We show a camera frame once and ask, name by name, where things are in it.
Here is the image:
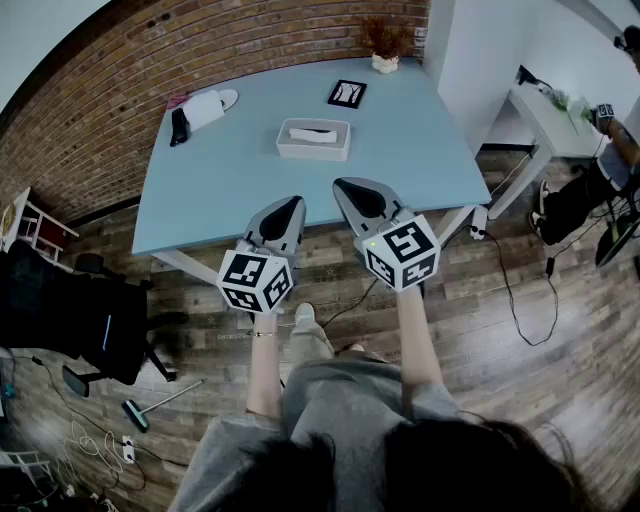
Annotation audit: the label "grey shirt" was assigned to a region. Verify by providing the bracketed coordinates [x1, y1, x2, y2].
[169, 355, 467, 512]

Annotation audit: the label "beige trousers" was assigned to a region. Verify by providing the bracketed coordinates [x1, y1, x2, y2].
[289, 318, 392, 372]

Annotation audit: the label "white lumpy vase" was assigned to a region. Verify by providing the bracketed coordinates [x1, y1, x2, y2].
[370, 53, 401, 76]

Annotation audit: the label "red box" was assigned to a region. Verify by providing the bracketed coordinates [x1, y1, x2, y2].
[37, 218, 65, 247]

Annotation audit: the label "black desk device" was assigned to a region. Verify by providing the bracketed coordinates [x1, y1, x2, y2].
[516, 64, 554, 92]

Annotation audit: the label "black office chair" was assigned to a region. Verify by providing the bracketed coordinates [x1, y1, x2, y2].
[0, 238, 177, 399]

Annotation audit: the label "white side table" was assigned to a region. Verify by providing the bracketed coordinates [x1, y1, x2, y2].
[486, 81, 609, 222]

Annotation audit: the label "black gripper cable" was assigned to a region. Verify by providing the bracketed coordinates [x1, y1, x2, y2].
[319, 276, 380, 329]

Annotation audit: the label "orange dried plant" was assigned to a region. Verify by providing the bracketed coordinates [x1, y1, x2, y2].
[360, 15, 417, 60]

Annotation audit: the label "white rectangular tray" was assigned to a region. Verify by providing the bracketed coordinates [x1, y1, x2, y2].
[275, 117, 352, 163]

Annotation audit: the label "white table leg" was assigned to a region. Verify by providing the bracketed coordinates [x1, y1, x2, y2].
[151, 248, 222, 286]
[438, 204, 477, 248]

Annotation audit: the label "white shelf rack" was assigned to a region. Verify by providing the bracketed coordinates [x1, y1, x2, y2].
[0, 186, 81, 272]

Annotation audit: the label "person's left forearm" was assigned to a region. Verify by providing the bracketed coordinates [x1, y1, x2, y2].
[246, 312, 284, 419]

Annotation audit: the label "green head broom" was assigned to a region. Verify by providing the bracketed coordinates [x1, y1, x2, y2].
[121, 378, 207, 434]

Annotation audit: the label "black green chair base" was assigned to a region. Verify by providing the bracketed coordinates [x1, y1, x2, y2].
[595, 214, 640, 269]

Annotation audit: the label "white floor cable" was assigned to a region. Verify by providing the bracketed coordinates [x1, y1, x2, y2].
[52, 418, 127, 484]

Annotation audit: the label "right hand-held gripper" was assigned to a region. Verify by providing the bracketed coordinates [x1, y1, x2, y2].
[331, 175, 443, 294]

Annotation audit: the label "white wire rack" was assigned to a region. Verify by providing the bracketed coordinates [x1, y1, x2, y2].
[0, 448, 52, 482]

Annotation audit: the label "black picture frame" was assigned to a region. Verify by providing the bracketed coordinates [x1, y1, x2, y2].
[327, 78, 368, 111]

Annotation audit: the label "white hanging power strip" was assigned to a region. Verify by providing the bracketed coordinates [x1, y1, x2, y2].
[471, 204, 489, 243]

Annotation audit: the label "person's right forearm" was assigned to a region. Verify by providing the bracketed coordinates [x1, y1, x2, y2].
[394, 287, 447, 422]

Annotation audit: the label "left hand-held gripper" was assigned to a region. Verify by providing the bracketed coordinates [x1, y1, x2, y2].
[215, 194, 308, 316]

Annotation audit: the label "long black floor cable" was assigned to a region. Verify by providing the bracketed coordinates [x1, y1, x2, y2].
[467, 224, 560, 348]

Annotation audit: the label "black pouch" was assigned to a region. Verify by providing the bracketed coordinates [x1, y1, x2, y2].
[169, 107, 191, 148]

